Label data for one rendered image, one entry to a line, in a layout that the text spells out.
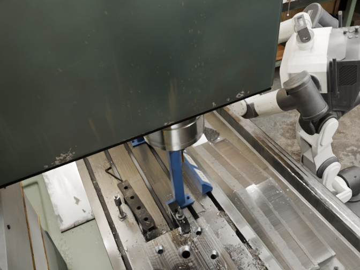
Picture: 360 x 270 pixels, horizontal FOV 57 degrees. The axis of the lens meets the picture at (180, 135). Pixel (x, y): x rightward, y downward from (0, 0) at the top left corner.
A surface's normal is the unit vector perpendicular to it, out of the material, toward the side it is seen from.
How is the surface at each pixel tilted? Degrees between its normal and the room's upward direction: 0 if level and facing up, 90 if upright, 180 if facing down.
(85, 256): 0
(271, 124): 0
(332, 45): 18
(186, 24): 90
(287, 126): 0
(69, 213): 24
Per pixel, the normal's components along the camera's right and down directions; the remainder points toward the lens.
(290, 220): -0.02, -0.68
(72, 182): 0.09, -0.47
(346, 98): -0.32, 0.79
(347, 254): -0.34, -0.62
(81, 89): 0.44, 0.56
